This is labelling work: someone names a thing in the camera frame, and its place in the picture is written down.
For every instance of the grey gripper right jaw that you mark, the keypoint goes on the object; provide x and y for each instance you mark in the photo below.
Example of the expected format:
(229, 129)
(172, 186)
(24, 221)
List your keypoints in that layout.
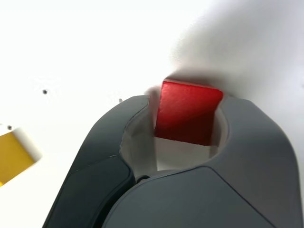
(213, 194)

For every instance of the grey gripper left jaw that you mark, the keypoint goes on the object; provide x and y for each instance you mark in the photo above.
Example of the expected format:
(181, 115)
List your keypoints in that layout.
(95, 166)

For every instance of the yellow cube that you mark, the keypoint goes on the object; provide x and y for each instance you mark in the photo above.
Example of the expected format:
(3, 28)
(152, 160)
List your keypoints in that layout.
(12, 156)

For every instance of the red cube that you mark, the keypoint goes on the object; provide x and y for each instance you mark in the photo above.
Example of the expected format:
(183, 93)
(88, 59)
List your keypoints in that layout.
(187, 114)

